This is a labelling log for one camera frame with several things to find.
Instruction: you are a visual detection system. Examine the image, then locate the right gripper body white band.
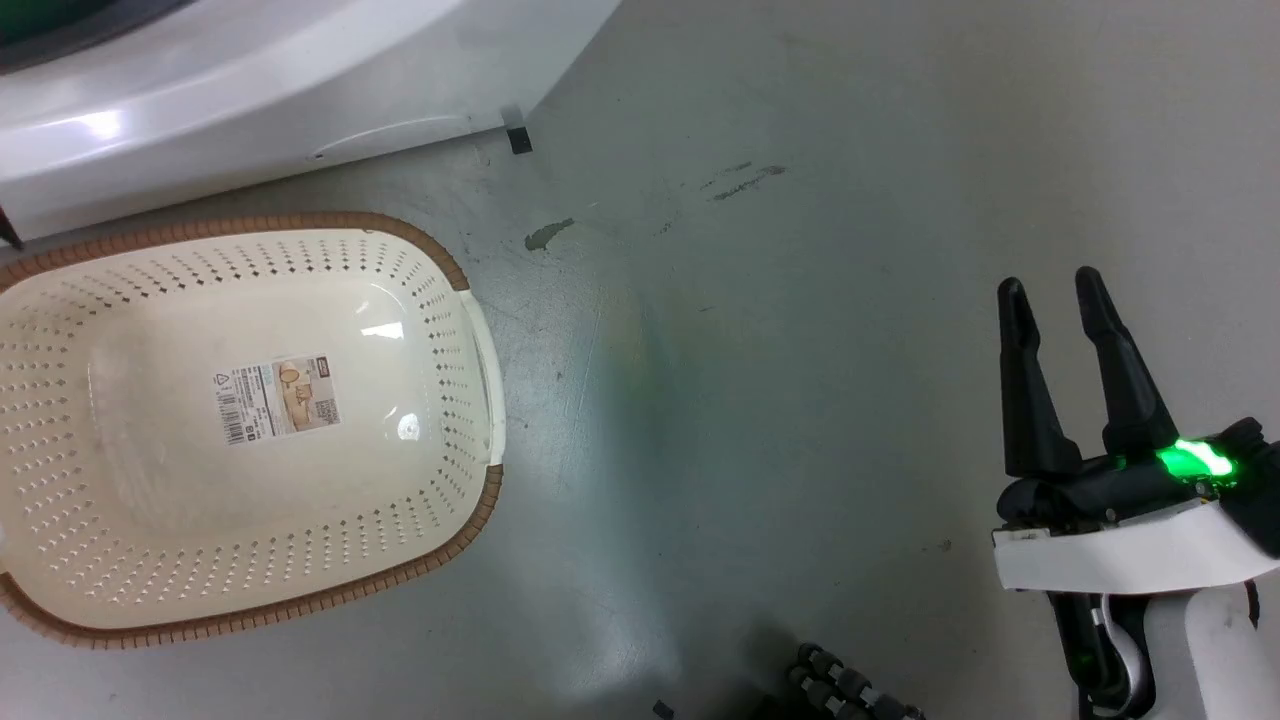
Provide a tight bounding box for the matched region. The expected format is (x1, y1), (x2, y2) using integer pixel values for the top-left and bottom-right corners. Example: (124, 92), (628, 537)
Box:
(992, 418), (1280, 595)

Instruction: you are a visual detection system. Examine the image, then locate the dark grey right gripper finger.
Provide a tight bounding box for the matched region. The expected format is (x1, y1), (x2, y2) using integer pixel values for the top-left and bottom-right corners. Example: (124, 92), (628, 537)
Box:
(1075, 266), (1180, 457)
(997, 277), (1083, 478)

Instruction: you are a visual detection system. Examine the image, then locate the product label sticker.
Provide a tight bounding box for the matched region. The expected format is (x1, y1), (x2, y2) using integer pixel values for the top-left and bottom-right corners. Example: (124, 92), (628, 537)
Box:
(211, 354), (341, 446)

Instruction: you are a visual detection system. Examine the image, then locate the white washing machine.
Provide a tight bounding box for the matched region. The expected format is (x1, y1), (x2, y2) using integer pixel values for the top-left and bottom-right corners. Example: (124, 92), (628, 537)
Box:
(0, 0), (623, 241)

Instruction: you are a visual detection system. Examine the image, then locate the cream plastic laundry basket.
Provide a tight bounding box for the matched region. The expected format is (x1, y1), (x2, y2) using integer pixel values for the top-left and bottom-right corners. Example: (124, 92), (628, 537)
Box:
(0, 212), (506, 650)

